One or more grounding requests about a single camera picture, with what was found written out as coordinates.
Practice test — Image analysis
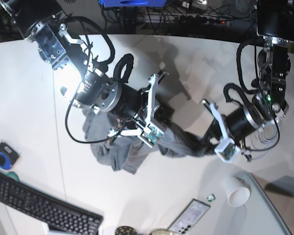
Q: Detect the white paper cup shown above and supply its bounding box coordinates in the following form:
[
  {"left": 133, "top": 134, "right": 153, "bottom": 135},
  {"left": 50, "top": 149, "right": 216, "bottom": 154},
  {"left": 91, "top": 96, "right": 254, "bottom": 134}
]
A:
[{"left": 223, "top": 176, "right": 250, "bottom": 207}]

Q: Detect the black dotted round lid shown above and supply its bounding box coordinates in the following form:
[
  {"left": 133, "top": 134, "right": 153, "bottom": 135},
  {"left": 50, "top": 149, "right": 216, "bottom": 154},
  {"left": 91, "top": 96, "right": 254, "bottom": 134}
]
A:
[{"left": 115, "top": 226, "right": 137, "bottom": 235}]

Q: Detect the black power strip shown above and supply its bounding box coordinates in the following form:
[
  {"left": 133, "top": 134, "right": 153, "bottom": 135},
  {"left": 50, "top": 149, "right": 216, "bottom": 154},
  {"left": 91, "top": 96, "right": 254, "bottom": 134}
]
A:
[{"left": 178, "top": 15, "right": 232, "bottom": 26}]

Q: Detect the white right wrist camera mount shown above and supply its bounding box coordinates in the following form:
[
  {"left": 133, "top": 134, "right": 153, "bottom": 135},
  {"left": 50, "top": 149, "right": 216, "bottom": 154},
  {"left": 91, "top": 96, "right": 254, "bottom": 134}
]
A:
[{"left": 116, "top": 70, "right": 166, "bottom": 148}]

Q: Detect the small green white packet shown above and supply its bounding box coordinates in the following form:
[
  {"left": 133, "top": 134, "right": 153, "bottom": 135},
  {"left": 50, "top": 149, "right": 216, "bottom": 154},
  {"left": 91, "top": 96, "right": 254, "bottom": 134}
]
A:
[{"left": 206, "top": 193, "right": 216, "bottom": 202}]

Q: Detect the glass side table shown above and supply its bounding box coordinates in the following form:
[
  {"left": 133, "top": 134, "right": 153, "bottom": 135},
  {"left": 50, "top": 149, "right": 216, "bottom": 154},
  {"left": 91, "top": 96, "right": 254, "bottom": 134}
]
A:
[{"left": 228, "top": 171, "right": 294, "bottom": 235}]

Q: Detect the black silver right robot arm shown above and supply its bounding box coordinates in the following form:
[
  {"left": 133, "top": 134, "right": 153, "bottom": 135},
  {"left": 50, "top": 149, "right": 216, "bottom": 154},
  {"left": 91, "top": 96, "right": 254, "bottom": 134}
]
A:
[{"left": 0, "top": 0, "right": 170, "bottom": 135}]

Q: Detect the white coiled charging cable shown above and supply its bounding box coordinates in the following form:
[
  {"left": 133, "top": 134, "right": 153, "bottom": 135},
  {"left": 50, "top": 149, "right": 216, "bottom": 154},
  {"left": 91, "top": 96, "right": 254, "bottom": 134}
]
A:
[{"left": 245, "top": 119, "right": 282, "bottom": 161}]

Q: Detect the green tape roll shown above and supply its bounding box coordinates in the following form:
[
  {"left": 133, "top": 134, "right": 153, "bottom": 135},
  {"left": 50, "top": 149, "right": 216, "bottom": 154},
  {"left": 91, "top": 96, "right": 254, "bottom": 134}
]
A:
[{"left": 6, "top": 171, "right": 20, "bottom": 182}]

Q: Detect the black computer keyboard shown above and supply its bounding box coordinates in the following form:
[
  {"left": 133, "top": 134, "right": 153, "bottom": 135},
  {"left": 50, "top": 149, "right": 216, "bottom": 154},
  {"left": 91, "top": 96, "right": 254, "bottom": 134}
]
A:
[{"left": 0, "top": 172, "right": 103, "bottom": 235}]

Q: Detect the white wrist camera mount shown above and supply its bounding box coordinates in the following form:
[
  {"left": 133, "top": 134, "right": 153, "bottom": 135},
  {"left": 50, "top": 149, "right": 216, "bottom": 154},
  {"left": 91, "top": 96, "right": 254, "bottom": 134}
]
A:
[
  {"left": 116, "top": 70, "right": 166, "bottom": 148},
  {"left": 200, "top": 99, "right": 241, "bottom": 164}
]

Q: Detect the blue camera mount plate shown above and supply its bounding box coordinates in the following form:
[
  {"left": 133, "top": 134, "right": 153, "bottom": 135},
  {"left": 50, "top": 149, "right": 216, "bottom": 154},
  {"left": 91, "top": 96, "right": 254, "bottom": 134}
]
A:
[{"left": 99, "top": 0, "right": 167, "bottom": 7}]

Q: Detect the olive round container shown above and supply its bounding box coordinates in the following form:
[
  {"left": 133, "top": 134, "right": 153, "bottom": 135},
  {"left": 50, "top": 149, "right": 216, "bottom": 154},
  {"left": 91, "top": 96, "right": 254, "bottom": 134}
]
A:
[{"left": 149, "top": 229, "right": 173, "bottom": 235}]

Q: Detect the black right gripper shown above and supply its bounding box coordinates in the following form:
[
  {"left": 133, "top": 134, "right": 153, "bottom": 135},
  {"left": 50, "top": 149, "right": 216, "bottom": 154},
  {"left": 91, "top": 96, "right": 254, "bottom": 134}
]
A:
[{"left": 111, "top": 84, "right": 174, "bottom": 129}]

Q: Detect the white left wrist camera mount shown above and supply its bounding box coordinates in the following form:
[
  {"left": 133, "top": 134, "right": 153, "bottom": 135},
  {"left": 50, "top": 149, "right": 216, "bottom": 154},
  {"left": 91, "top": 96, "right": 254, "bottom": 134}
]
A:
[{"left": 200, "top": 99, "right": 241, "bottom": 164}]

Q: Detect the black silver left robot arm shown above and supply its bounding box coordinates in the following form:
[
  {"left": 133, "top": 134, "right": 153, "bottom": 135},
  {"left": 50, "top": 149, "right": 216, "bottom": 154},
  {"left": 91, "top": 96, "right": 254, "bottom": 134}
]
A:
[{"left": 201, "top": 0, "right": 294, "bottom": 147}]

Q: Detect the blue black tape measure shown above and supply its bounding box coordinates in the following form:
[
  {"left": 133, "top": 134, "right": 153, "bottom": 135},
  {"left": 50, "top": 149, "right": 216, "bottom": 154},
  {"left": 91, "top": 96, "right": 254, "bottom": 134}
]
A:
[{"left": 0, "top": 142, "right": 20, "bottom": 170}]

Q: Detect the smartphone with clear case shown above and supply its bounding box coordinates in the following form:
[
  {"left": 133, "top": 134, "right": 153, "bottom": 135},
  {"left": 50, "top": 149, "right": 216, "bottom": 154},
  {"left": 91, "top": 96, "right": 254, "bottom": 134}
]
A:
[{"left": 168, "top": 199, "right": 210, "bottom": 235}]

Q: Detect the grey t-shirt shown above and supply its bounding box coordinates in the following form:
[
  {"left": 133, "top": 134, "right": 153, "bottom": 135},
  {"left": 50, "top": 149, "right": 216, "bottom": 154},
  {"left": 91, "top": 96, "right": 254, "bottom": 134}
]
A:
[{"left": 82, "top": 110, "right": 215, "bottom": 174}]

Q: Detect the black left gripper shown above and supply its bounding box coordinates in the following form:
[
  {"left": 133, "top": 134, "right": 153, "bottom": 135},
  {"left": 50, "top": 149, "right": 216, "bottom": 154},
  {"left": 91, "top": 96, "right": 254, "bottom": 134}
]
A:
[{"left": 200, "top": 116, "right": 245, "bottom": 149}]

